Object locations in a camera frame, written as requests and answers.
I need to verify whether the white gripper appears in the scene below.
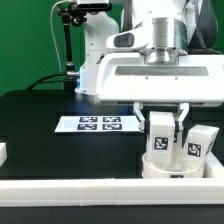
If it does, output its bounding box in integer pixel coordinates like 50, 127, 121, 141
96, 53, 224, 133

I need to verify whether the white round stool seat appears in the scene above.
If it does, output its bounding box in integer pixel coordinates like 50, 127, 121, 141
142, 153, 204, 179

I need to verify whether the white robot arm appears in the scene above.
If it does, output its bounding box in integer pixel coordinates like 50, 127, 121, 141
78, 0, 224, 131

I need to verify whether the white marker sheet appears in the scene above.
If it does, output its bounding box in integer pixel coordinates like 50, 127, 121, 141
55, 116, 140, 133

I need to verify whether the white U-shaped fence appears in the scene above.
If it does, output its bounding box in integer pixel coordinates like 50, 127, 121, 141
0, 154, 224, 207

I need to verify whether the black cable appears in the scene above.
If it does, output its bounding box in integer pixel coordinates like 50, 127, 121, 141
26, 73, 79, 91

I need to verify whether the black camera stand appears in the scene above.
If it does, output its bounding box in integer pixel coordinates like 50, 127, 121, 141
57, 3, 87, 94

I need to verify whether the white cable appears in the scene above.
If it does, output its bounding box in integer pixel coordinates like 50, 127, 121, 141
49, 0, 73, 74

